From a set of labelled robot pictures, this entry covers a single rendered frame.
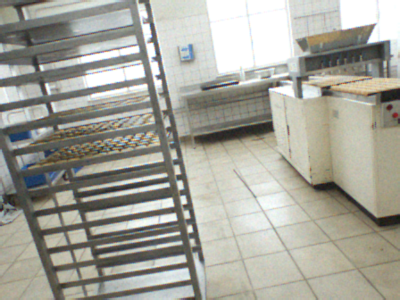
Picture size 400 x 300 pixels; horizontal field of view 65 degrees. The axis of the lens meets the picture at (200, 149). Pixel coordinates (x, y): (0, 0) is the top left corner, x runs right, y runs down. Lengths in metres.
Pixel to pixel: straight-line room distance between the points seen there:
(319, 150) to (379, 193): 0.71
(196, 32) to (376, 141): 4.12
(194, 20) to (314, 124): 3.52
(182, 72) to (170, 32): 0.69
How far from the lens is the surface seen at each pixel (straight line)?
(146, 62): 1.20
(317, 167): 2.89
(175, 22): 5.75
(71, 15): 1.31
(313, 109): 2.76
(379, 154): 2.26
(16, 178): 1.45
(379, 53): 3.02
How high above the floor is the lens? 1.24
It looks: 14 degrees down
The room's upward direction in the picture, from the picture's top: 11 degrees counter-clockwise
